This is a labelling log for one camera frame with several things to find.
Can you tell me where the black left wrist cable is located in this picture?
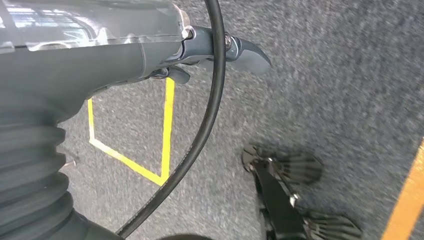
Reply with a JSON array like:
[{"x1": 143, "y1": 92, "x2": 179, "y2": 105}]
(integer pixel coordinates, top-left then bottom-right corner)
[{"x1": 115, "y1": 0, "x2": 227, "y2": 239}]

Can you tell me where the yellow floor tape square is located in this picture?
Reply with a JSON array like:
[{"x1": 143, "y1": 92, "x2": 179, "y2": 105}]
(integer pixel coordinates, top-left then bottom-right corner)
[{"x1": 87, "y1": 77, "x2": 176, "y2": 187}]

